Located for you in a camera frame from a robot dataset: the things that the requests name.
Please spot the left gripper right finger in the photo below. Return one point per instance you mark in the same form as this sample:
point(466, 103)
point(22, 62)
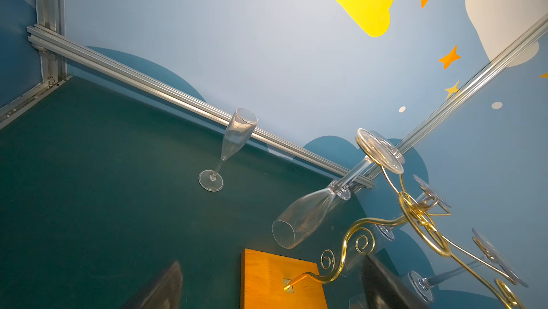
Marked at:
point(382, 289)

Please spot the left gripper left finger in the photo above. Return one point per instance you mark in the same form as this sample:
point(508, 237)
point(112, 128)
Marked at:
point(162, 291)

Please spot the orange wooden rack base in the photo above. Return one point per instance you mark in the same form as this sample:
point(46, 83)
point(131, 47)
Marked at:
point(264, 275)

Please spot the clear flute glass front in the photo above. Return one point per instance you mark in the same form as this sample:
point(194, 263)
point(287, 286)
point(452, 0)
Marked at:
point(422, 287)

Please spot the aluminium frame right post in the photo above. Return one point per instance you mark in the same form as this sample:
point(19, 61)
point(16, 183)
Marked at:
point(474, 85)

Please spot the aluminium frame post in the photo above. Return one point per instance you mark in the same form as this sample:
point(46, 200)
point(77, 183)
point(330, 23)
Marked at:
point(51, 15)
point(474, 85)

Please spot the aluminium frame left post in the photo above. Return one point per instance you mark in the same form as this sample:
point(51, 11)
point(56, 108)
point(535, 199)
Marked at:
point(51, 15)

